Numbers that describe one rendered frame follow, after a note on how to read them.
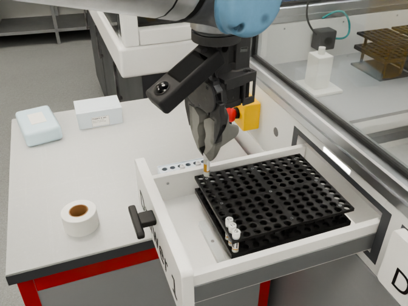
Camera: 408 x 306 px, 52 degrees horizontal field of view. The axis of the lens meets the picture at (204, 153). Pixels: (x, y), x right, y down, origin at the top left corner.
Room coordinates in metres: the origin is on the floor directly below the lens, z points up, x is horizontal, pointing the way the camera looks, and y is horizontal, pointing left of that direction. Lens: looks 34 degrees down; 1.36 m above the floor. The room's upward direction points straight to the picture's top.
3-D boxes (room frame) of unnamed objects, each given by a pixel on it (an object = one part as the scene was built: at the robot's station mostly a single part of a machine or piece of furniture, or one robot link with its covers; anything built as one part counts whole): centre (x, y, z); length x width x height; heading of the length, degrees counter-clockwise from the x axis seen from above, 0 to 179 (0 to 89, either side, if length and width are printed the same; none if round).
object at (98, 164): (0.90, 0.19, 0.38); 0.62 x 0.58 x 0.76; 20
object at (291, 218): (0.57, -0.12, 0.87); 0.22 x 0.18 x 0.06; 110
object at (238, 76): (0.59, -0.02, 1.12); 0.09 x 0.08 x 0.12; 126
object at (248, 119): (0.92, -0.10, 0.88); 0.07 x 0.05 x 0.07; 20
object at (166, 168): (0.77, 0.04, 0.78); 0.12 x 0.08 x 0.04; 109
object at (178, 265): (0.51, 0.07, 0.87); 0.29 x 0.02 x 0.11; 20
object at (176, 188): (0.58, -0.13, 0.86); 0.40 x 0.26 x 0.06; 110
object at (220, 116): (0.56, -0.02, 1.06); 0.05 x 0.02 x 0.09; 36
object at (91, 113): (1.08, 0.31, 0.79); 0.13 x 0.09 x 0.05; 109
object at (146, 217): (0.50, 0.10, 0.91); 0.07 x 0.04 x 0.01; 20
